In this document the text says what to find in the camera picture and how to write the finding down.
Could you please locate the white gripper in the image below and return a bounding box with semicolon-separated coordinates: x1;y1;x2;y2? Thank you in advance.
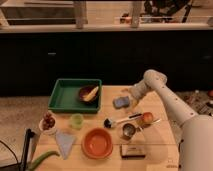
128;88;140;108

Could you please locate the blue sponge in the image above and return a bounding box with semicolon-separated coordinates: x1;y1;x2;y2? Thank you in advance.
113;96;130;109

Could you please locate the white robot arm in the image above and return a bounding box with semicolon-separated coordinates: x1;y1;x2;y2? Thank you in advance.
129;69;213;171

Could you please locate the dark brown bowl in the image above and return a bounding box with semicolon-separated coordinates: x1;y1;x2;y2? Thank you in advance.
78;85;99;103

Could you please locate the red orange bowl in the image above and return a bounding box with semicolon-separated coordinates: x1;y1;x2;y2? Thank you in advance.
81;128;113;159

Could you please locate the white bowl of red fruit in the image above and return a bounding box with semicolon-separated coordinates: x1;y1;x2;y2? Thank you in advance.
39;113;57;135

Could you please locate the red apple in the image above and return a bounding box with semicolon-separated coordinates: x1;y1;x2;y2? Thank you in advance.
142;112;154;124

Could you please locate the metal measuring cup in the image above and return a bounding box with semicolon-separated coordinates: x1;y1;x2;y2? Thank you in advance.
122;123;143;140

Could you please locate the black dish brush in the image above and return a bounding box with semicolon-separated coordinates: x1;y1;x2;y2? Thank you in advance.
104;113;141;128

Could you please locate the yellow banana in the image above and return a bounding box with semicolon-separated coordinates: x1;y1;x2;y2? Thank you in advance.
83;86;99;102

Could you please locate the black rectangular box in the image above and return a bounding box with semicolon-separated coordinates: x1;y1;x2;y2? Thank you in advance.
120;145;146;159

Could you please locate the small green cup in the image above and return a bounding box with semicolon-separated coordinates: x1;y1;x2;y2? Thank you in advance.
70;114;84;130

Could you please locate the green plastic tray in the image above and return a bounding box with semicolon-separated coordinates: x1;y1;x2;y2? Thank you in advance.
48;78;102;113

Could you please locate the grey triangular cloth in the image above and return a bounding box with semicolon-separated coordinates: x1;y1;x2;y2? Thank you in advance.
55;131;76;160

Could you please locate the green cucumber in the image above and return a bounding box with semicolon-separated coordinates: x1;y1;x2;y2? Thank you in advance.
28;151;60;171

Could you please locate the black stand post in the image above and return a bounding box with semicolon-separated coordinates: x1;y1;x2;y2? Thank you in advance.
20;129;35;171

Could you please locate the black cable left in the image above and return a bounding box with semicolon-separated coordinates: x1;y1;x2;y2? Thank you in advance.
0;139;22;171

